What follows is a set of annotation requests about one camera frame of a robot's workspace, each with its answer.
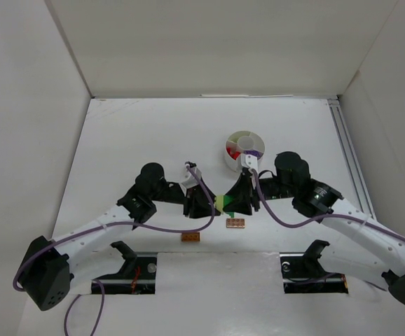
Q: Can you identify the red long lego brick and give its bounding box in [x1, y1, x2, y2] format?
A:
[226, 148, 241, 160]

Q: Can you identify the purple lego plate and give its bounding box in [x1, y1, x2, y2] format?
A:
[244, 150, 263, 158]

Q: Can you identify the aluminium rail right side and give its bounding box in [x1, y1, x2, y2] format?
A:
[327, 98, 376, 219]

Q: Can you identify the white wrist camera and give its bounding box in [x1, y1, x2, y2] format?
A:
[237, 153, 259, 172]
[181, 162, 202, 190]

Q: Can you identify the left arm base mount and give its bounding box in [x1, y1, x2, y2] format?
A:
[97, 241, 158, 295]

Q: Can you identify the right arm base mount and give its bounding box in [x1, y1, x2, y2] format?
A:
[280, 239, 349, 294]

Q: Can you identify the white round divided container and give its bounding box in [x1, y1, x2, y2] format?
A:
[224, 130, 266, 172]

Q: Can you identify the brown lego plate right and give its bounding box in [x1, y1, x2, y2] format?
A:
[226, 218, 245, 229]

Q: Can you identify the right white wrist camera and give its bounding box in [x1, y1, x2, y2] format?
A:
[237, 153, 259, 172]

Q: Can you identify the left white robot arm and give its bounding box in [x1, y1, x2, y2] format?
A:
[13, 162, 219, 311]

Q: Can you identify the green and yellow lego stack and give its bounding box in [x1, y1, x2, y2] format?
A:
[214, 195, 234, 217]

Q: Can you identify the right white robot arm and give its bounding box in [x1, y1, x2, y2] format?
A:
[224, 151, 405, 305]

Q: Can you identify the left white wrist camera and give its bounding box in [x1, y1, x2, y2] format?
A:
[181, 162, 202, 190]

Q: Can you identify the orange lego brick front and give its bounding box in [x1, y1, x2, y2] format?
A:
[181, 232, 200, 242]

